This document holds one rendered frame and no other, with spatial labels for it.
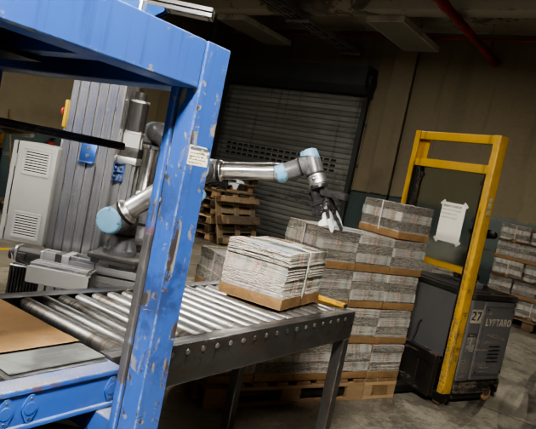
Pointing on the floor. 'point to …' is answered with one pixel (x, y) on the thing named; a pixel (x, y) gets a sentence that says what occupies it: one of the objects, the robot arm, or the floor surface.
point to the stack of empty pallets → (206, 221)
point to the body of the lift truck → (473, 352)
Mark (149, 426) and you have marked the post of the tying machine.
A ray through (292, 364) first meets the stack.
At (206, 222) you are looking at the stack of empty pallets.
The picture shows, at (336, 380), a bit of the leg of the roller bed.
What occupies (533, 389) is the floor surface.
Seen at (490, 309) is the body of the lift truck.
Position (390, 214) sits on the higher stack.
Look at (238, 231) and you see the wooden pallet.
